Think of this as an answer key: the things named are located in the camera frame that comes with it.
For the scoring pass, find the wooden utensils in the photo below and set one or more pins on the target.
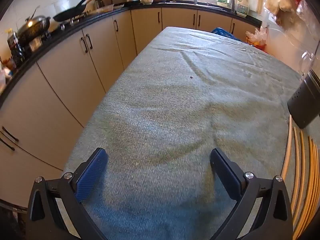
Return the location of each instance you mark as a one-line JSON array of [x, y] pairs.
[[288, 142]]

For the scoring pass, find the clear glass mug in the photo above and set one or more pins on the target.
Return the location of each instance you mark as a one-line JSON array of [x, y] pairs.
[[306, 62]]

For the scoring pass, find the beige kitchen cabinets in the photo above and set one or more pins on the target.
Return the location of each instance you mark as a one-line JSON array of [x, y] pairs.
[[75, 67]]

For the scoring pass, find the black perforated utensil holder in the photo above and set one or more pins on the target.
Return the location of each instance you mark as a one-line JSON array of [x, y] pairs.
[[303, 105]]

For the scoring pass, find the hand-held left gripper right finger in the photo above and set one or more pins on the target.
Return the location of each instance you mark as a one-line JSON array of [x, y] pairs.
[[226, 172]]

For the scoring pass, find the blue plastic bag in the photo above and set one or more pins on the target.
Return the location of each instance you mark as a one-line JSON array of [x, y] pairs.
[[222, 32]]

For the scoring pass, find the hanging clear plastic bag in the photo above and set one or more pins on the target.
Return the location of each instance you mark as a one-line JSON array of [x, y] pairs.
[[282, 0]]

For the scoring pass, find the gas stove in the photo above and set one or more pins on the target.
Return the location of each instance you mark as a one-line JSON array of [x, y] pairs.
[[67, 23]]

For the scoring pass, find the black kitchen countertop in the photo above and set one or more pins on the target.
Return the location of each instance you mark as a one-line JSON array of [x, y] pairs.
[[105, 13]]

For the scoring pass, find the wooden chopstick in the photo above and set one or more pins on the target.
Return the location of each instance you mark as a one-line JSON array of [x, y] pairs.
[[311, 170], [296, 160], [318, 165], [314, 165], [303, 165]]

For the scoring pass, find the green towel table cover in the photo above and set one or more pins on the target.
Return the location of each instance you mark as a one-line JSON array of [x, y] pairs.
[[175, 105]]

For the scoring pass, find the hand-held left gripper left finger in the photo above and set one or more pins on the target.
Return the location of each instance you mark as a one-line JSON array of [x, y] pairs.
[[91, 175]]

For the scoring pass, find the wok with lid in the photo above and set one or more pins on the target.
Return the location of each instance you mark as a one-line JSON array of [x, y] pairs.
[[32, 27]]

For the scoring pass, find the small white bowl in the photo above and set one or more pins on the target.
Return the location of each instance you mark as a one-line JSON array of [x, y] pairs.
[[148, 1]]

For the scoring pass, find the dark sauce bottle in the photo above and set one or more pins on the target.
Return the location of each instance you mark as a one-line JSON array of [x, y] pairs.
[[15, 47]]

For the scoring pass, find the black frying pan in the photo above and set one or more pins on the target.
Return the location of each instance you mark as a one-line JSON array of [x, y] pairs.
[[70, 13]]

